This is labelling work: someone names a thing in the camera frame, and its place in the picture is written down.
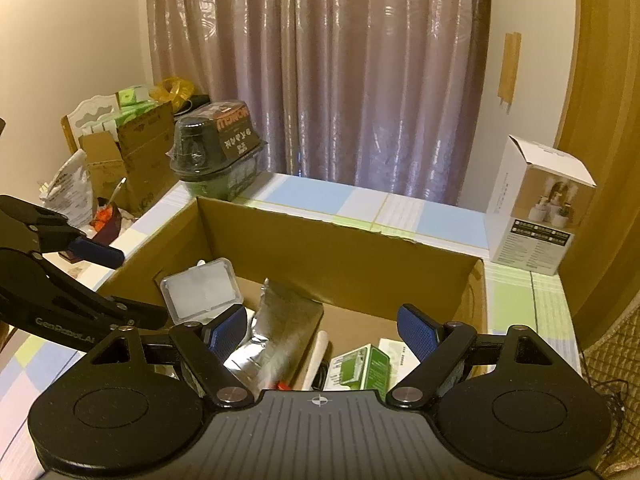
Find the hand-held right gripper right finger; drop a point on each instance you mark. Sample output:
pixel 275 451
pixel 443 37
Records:
pixel 417 332

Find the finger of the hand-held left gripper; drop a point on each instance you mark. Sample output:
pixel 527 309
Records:
pixel 135 315
pixel 97 252

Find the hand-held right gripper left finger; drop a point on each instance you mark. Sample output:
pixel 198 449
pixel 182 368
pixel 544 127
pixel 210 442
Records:
pixel 227 332

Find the white medicine box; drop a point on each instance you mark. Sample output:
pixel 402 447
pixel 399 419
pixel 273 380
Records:
pixel 395 352

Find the clear plastic case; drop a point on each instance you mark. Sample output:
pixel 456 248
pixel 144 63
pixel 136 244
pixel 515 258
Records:
pixel 200 290

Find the silver foil bag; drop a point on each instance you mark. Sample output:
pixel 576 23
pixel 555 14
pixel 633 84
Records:
pixel 280 325

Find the green and white box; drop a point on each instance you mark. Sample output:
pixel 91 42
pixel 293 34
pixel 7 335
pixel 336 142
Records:
pixel 357 367

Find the red snack packet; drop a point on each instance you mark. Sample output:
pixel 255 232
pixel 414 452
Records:
pixel 284 386

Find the white power adapter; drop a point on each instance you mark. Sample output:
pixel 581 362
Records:
pixel 317 355

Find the large brown cardboard box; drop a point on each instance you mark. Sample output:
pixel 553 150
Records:
pixel 300 240

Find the black lidded food container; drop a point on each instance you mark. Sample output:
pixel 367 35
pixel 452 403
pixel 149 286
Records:
pixel 215 155

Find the dark red tray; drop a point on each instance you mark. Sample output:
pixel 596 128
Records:
pixel 110 227

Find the thin metal utensil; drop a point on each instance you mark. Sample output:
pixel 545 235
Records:
pixel 116 194

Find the white plastic bag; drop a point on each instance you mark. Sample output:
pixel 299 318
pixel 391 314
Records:
pixel 72 195

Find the small open cardboard box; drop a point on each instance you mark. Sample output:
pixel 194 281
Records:
pixel 145 160

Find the checked tablecloth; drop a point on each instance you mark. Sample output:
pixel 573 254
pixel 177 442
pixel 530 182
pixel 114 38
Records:
pixel 440 225

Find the white carved chair back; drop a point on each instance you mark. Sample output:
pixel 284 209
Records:
pixel 90 112

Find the green packets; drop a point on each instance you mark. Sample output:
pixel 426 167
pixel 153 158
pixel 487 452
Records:
pixel 135 105

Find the white product carton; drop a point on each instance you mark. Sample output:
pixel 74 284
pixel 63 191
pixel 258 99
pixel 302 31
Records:
pixel 530 210

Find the yellow plastic bag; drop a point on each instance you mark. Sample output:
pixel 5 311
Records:
pixel 172 91

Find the quilted brown chair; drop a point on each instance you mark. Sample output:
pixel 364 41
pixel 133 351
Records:
pixel 615 375

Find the pinkish patterned curtain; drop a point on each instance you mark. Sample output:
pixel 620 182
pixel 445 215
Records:
pixel 325 70

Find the wooden door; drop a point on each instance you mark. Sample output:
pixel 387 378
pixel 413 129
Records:
pixel 600 110

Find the wooden wall strip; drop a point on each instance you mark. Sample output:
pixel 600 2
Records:
pixel 510 70

